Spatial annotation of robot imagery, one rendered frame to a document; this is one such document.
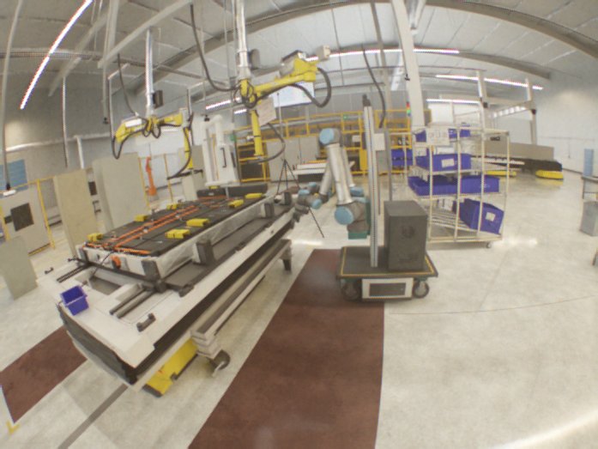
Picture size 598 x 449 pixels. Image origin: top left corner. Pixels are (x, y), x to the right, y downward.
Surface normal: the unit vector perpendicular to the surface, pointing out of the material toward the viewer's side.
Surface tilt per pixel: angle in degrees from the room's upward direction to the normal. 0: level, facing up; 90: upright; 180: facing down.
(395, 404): 0
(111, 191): 90
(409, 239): 90
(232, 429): 0
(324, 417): 0
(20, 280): 90
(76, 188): 90
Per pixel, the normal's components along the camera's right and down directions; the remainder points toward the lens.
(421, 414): -0.11, -0.95
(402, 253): -0.23, 0.31
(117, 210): 0.95, -0.01
